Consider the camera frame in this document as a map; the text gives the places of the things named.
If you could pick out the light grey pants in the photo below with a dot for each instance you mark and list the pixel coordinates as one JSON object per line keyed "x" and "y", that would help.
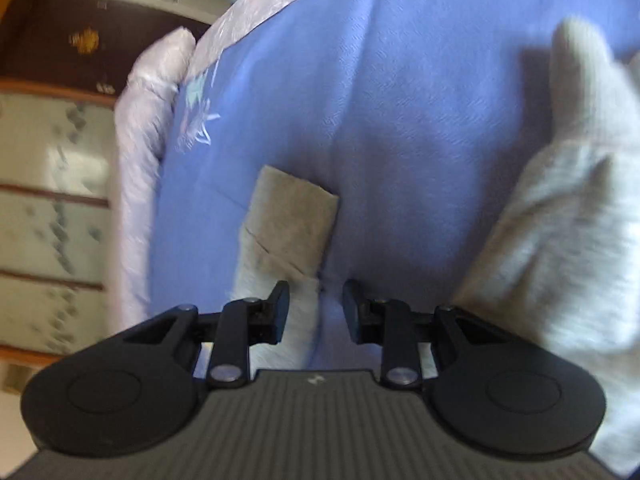
{"x": 560, "y": 240}

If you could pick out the blue printed bed sheet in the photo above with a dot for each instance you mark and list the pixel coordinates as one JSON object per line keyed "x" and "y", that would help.
{"x": 380, "y": 125}

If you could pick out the dark brown wooden door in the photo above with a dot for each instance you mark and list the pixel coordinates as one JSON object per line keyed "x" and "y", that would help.
{"x": 60, "y": 30}

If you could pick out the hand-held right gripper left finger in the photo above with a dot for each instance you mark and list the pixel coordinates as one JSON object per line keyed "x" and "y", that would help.
{"x": 281, "y": 312}

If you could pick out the patterned sliding wardrobe doors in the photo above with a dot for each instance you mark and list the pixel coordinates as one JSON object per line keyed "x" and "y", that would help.
{"x": 55, "y": 185}

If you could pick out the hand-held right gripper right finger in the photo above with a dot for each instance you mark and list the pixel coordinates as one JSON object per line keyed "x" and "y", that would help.
{"x": 351, "y": 310}

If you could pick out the pale pink quilt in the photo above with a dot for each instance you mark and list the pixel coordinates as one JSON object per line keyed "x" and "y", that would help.
{"x": 150, "y": 110}

